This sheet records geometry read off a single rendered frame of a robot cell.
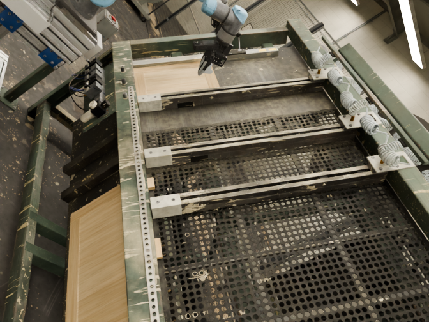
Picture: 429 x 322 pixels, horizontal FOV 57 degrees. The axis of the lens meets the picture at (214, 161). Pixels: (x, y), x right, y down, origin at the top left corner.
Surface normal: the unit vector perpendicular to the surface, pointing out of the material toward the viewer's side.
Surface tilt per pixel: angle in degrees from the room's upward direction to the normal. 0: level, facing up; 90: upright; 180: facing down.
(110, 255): 90
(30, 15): 90
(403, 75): 90
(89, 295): 90
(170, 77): 58
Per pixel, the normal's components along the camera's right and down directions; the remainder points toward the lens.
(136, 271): 0.01, -0.70
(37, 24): 0.22, 0.70
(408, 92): -0.51, -0.51
